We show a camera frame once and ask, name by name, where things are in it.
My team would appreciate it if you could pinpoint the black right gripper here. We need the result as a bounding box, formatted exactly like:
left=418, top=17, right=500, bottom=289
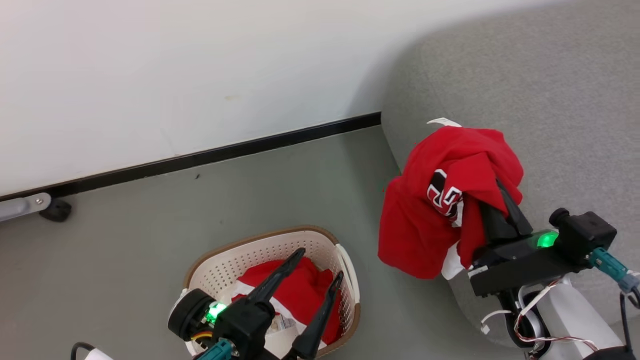
left=469, top=180, right=572, bottom=297

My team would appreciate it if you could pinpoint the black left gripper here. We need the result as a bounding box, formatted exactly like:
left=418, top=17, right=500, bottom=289
left=205, top=247, right=345, bottom=360

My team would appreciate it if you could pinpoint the red garment with white trim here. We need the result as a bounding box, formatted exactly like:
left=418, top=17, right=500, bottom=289
left=231, top=257, right=343, bottom=346

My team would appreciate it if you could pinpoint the red jersey with printed number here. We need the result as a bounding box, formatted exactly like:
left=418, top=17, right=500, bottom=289
left=377, top=117, right=525, bottom=280

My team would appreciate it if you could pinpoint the cream perforated laundry basket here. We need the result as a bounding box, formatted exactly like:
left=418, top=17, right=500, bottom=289
left=176, top=225, right=361, bottom=359

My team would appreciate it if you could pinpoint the grey fabric sofa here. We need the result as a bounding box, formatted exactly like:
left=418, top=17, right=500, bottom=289
left=381, top=0, right=640, bottom=351

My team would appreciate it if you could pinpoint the black caster wheel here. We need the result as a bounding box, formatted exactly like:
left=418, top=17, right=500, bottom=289
left=39, top=198, right=72, bottom=223

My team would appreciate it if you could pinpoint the white and red wire bundle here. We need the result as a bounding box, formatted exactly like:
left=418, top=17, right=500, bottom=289
left=480, top=279, right=599, bottom=352

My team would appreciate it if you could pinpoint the teal left cable connector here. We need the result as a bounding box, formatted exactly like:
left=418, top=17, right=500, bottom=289
left=195, top=338, right=236, bottom=360

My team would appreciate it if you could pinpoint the teal cable connector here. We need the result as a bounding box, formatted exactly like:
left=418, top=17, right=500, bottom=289
left=587, top=247, right=640, bottom=294
left=195, top=338, right=236, bottom=360

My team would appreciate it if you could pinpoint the teal right cable connector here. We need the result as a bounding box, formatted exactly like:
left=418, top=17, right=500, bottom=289
left=587, top=247, right=640, bottom=294

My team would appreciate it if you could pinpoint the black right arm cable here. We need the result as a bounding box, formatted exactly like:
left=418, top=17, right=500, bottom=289
left=619, top=291, right=640, bottom=346

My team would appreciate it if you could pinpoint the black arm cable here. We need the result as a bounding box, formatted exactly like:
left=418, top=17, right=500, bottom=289
left=70, top=341, right=97, bottom=360
left=619, top=291, right=640, bottom=346

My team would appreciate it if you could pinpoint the black wall baseboard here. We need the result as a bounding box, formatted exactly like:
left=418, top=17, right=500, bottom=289
left=0, top=112, right=382, bottom=202

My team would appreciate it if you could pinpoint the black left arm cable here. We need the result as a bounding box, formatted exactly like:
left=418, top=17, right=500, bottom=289
left=70, top=341, right=97, bottom=360

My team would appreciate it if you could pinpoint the grey metal frame leg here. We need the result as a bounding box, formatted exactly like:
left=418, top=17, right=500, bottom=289
left=0, top=192, right=52, bottom=223

